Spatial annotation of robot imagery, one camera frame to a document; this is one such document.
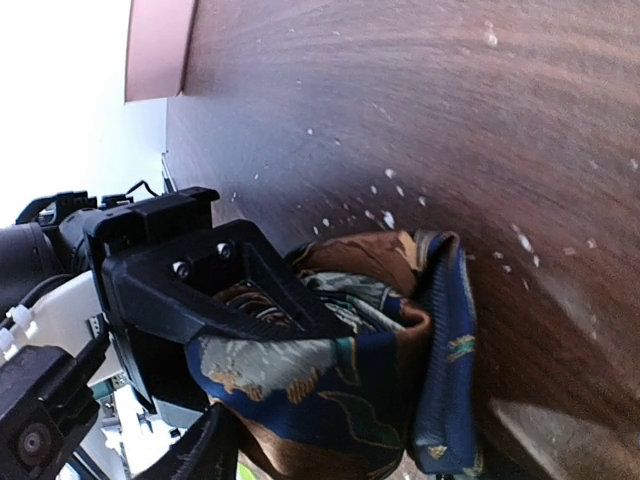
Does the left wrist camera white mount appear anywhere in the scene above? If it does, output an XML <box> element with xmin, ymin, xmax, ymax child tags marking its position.
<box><xmin>1</xmin><ymin>271</ymin><xmax>110</xmax><ymax>479</ymax></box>

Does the aluminium front rail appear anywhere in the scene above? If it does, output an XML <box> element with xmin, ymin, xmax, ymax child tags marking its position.
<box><xmin>161</xmin><ymin>152</ymin><xmax>176</xmax><ymax>194</ymax></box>

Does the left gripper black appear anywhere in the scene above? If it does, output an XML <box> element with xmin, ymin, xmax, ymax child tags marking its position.
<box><xmin>83</xmin><ymin>187</ymin><xmax>350</xmax><ymax>412</ymax></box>

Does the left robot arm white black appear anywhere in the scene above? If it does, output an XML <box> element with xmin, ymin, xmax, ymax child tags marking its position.
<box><xmin>1</xmin><ymin>187</ymin><xmax>350</xmax><ymax>411</ymax></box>

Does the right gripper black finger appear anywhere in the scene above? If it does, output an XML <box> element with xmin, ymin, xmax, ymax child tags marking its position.
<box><xmin>135</xmin><ymin>403</ymin><xmax>239</xmax><ymax>480</ymax></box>

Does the pink divided organizer box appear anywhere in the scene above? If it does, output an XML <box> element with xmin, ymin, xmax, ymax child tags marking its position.
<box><xmin>124</xmin><ymin>0</ymin><xmax>197</xmax><ymax>103</ymax></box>

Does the brown green patterned tie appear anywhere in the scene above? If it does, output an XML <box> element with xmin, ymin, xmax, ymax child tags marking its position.
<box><xmin>186</xmin><ymin>229</ymin><xmax>484</xmax><ymax>479</ymax></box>

